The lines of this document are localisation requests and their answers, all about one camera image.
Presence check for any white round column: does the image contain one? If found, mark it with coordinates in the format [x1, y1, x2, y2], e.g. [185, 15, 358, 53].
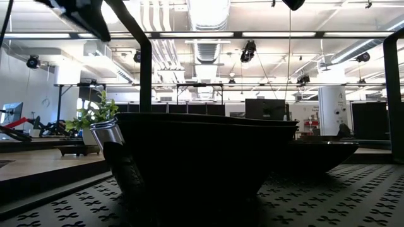
[318, 85, 348, 137]

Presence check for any black perforated metal tray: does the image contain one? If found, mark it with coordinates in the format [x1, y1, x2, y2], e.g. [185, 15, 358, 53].
[0, 0, 404, 227]

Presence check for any black partition row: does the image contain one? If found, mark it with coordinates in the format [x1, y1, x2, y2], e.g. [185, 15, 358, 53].
[115, 103, 227, 117]

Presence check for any computer monitor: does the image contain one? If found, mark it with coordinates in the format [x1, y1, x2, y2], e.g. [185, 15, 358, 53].
[0, 101, 24, 125]

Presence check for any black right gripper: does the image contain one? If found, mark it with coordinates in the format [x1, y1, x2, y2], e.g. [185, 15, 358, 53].
[282, 0, 306, 11]

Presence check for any black rig frame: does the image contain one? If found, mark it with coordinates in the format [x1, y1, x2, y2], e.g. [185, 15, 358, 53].
[0, 137, 404, 154]

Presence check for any green artificial plant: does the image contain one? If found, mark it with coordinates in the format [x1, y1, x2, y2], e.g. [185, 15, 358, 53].
[64, 90, 120, 146]

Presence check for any silver ventilation duct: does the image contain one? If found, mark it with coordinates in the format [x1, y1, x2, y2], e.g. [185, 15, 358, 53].
[186, 0, 231, 102]

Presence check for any black partition panel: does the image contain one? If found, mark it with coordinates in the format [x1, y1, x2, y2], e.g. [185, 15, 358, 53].
[351, 102, 391, 141]

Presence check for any large black screen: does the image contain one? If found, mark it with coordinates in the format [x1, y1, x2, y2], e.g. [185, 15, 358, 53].
[245, 98, 287, 122]

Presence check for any black tabletop equipment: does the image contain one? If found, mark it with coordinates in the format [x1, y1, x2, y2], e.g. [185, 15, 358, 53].
[25, 115, 70, 138]

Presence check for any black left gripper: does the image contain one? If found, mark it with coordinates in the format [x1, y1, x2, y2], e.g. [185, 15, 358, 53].
[33, 0, 112, 42]

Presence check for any black office chair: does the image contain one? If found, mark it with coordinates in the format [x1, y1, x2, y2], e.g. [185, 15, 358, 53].
[336, 122, 352, 139]

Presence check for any black left camera cable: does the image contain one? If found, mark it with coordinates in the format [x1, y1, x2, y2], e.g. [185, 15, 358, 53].
[0, 0, 14, 48]

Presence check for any red bar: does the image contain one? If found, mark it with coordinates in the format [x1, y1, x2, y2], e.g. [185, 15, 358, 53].
[0, 117, 29, 131]

